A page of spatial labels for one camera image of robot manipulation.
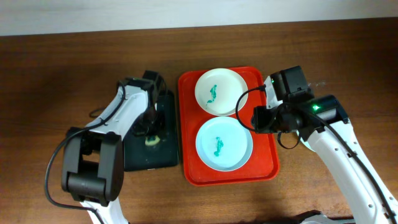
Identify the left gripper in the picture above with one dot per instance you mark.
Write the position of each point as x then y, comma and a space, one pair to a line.
142, 130

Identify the mint green plate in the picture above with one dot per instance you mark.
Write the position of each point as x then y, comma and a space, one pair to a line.
305, 143

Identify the red plastic tray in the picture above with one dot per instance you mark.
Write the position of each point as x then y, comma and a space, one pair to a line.
262, 165

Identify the black plastic tray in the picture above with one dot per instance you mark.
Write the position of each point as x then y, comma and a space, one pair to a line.
138, 156

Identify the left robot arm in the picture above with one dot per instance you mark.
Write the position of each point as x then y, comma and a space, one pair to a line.
93, 158

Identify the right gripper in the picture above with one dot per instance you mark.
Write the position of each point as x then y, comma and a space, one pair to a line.
261, 126

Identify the light blue plate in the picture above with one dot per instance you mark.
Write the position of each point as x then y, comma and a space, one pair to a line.
223, 144

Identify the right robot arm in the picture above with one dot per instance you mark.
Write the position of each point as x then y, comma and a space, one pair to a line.
322, 123

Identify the white plate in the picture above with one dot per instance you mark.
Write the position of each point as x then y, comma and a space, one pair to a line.
218, 90

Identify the green yellow sponge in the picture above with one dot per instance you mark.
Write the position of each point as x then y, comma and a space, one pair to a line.
152, 140

